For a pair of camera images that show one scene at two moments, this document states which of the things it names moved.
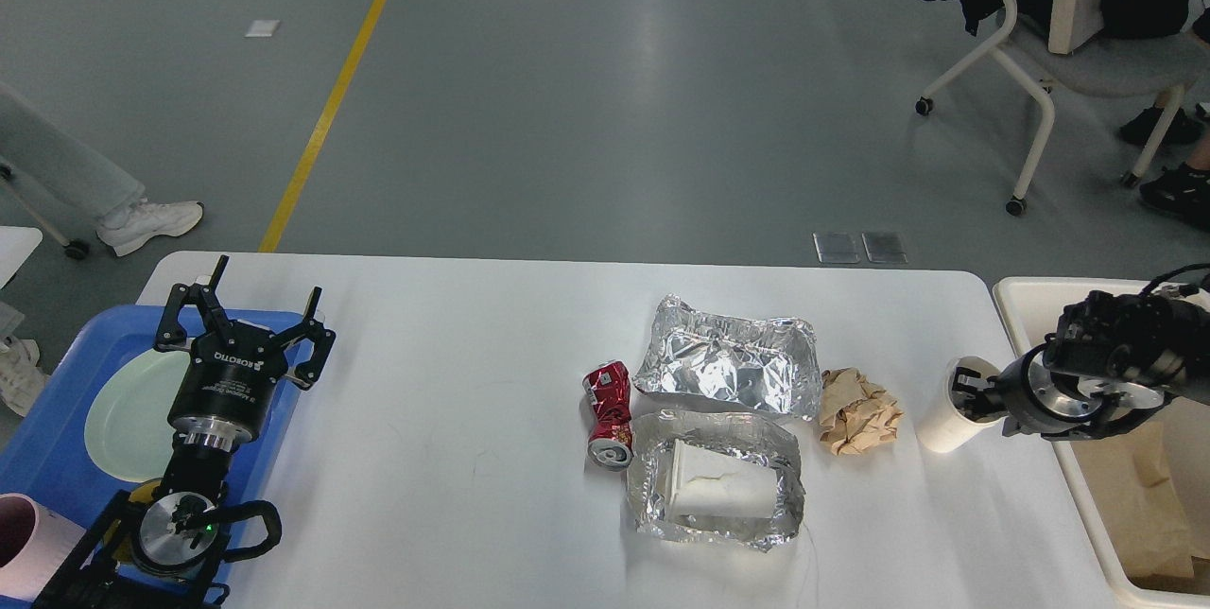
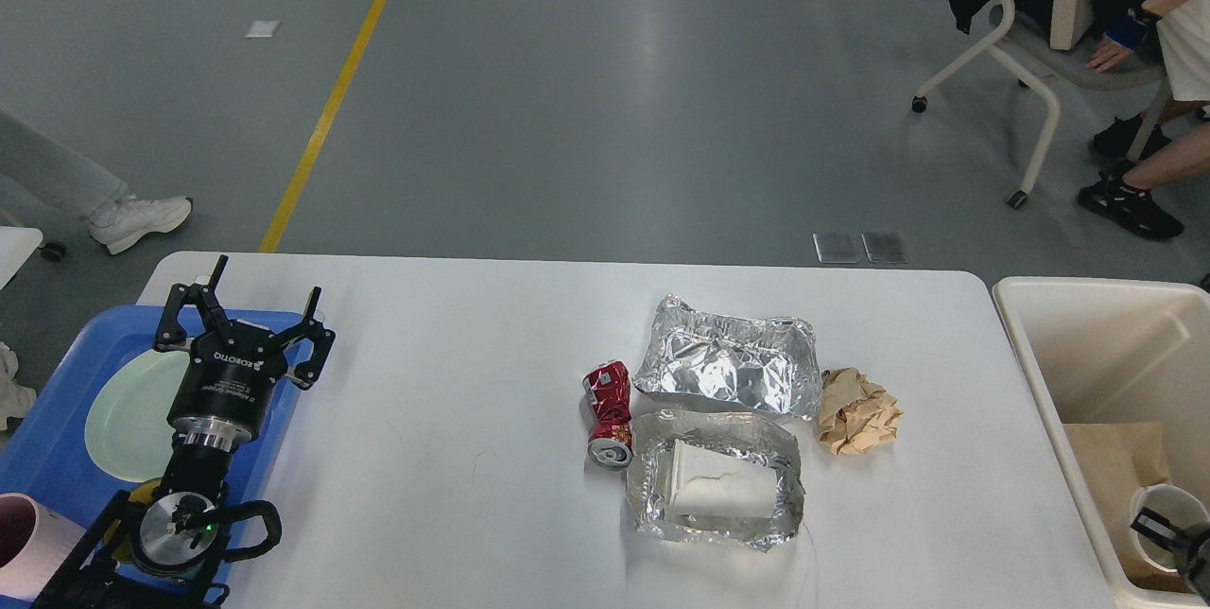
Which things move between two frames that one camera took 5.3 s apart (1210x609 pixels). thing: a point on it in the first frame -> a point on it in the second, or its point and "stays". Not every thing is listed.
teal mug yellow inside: [144, 492] stays
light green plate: [128, 426] stays
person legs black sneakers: [1183, 190] -> [1131, 140]
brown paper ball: [855, 413] stays
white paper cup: [940, 426] -> [1172, 504]
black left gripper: [229, 386] stays
